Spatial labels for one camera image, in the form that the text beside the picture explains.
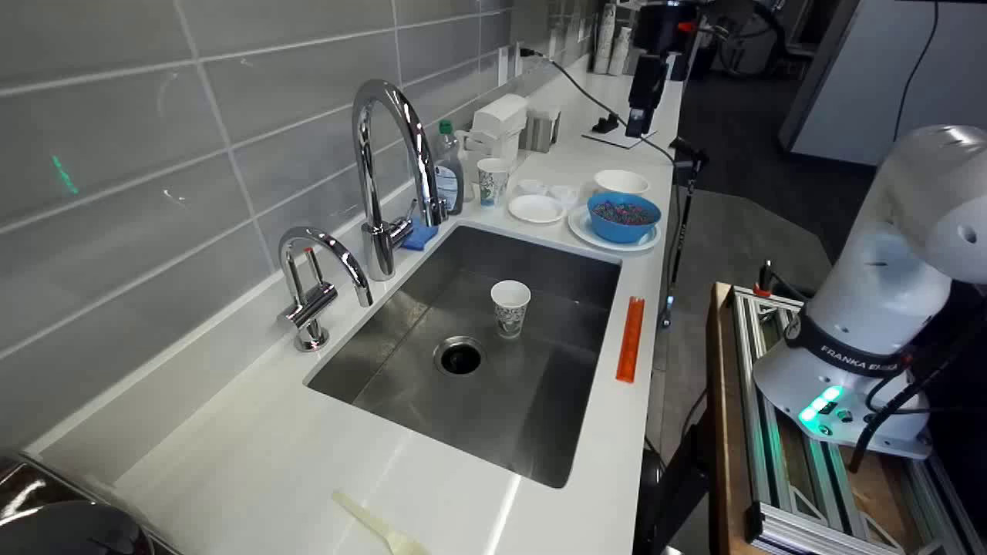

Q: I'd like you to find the stainless steel sink basin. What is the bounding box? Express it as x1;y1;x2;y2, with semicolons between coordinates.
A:
301;221;627;494

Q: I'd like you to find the white cabinet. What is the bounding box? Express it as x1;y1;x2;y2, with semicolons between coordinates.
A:
776;0;987;168

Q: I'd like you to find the clear pump bottle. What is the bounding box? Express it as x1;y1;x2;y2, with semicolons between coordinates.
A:
452;126;483;204

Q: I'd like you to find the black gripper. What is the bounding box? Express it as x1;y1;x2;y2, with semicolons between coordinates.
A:
623;0;687;139

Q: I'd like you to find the white pad with black edge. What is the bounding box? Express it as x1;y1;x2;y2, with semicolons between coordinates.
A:
578;126;649;154

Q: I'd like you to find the thin black power cable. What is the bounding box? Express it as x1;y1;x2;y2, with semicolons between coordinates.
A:
519;42;676;162

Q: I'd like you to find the aluminium profile frame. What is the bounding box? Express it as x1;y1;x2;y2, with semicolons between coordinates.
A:
730;282;987;555

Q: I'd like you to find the small chrome faucet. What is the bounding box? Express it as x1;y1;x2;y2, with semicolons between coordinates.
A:
274;224;379;354

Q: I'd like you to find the cream plastic utensil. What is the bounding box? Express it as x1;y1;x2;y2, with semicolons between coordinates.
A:
330;488;430;555

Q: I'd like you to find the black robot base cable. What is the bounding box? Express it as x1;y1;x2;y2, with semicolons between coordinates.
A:
847;288;987;477

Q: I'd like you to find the blue bowl of beads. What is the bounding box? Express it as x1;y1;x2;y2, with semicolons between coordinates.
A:
584;189;667;245

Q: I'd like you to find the large white plate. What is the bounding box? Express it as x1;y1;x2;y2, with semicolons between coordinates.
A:
565;204;664;256

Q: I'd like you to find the wooden table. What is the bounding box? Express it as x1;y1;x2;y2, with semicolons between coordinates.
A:
707;280;766;555

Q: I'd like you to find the steel napkin holder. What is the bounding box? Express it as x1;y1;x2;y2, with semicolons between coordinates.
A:
521;102;565;156

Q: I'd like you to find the small white plate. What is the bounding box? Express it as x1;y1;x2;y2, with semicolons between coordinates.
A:
507;190;567;227

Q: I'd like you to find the green-capped dish soap bottle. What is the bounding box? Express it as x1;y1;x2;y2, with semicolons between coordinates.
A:
431;117;469;219

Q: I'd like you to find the white bowl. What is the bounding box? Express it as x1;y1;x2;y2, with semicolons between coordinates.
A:
593;166;653;199

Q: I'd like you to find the tall chrome faucet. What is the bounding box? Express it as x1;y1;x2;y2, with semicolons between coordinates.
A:
347;78;447;282

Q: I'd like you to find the black glossy appliance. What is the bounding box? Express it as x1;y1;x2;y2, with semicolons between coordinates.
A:
0;453;174;555

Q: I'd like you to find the clear plastic box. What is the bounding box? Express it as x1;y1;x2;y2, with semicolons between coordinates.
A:
469;92;532;147

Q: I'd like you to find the black sink drain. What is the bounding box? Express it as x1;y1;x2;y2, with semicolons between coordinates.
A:
434;333;488;380

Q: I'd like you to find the blue sponge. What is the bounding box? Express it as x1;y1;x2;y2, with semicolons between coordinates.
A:
399;221;442;256

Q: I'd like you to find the black power plug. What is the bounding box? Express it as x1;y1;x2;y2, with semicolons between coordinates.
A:
588;107;627;139

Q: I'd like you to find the black tripod stand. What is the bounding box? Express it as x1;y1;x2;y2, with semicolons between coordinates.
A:
656;134;715;333

